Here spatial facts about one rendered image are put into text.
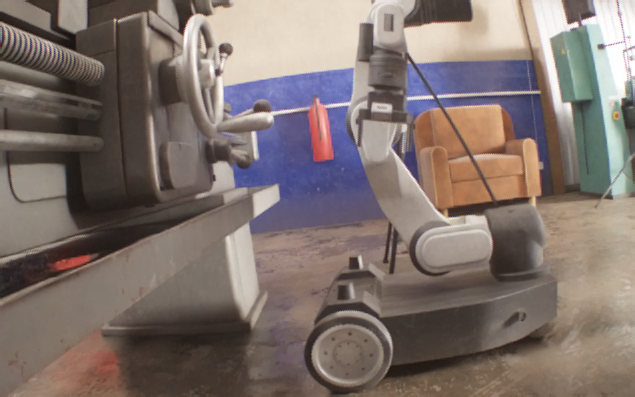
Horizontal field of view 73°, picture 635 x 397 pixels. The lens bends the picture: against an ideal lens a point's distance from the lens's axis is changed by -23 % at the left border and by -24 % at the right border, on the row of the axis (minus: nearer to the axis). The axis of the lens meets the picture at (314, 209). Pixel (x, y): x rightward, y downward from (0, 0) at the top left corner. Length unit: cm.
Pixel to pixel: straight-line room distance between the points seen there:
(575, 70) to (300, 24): 254
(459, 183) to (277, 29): 214
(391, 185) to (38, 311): 107
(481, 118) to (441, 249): 322
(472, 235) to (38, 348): 112
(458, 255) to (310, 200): 348
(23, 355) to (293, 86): 451
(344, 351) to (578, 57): 372
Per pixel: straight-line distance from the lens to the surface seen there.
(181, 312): 191
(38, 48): 63
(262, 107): 114
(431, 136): 454
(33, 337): 41
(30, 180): 73
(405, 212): 137
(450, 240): 134
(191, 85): 74
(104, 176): 79
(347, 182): 474
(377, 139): 131
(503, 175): 417
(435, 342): 127
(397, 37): 117
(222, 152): 107
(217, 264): 184
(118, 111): 79
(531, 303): 134
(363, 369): 124
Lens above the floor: 52
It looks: 5 degrees down
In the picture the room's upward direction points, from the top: 7 degrees counter-clockwise
